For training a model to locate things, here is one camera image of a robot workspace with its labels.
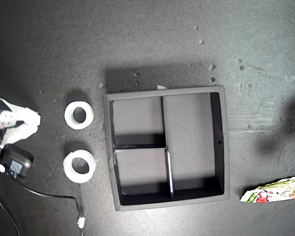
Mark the white tape roll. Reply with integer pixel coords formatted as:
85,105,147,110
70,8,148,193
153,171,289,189
63,100,94,130
62,149,97,184

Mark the snack bar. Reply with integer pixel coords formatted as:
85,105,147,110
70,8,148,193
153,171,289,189
239,175,295,204

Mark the black tray with wells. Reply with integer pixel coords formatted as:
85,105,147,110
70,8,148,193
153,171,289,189
102,85,231,212

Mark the black camera box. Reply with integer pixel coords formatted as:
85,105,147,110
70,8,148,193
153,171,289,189
0,144,35,183

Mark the black camera cable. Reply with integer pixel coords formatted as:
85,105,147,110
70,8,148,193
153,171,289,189
21,180,87,236

